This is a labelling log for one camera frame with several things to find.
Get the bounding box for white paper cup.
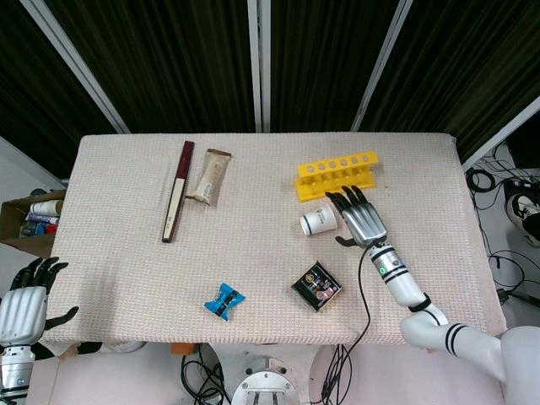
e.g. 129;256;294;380
299;205;342;236

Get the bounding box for black cable bundle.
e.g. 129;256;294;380
181;343;232;405

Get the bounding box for black square snack packet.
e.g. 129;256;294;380
290;261;343;314

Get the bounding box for white bottle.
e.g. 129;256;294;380
29;199;65;215

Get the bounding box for cardboard box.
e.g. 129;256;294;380
0;189;68;258

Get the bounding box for yellow test tube rack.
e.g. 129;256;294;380
294;149;381;205

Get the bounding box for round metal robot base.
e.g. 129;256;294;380
230;356;300;405

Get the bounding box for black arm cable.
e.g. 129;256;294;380
319;247;372;405

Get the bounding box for blue snack packet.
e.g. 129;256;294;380
203;283;247;322

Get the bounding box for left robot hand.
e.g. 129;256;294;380
0;256;80;348

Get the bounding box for black floor cables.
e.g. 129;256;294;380
464;141;540;309

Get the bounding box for beige snack bar wrapper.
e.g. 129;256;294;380
186;148;233;207

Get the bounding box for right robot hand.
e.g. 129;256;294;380
325;185;389;248

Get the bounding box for pink checked tablecloth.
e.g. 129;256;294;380
40;132;506;348

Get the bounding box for black and white sneaker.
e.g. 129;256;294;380
506;181;540;247

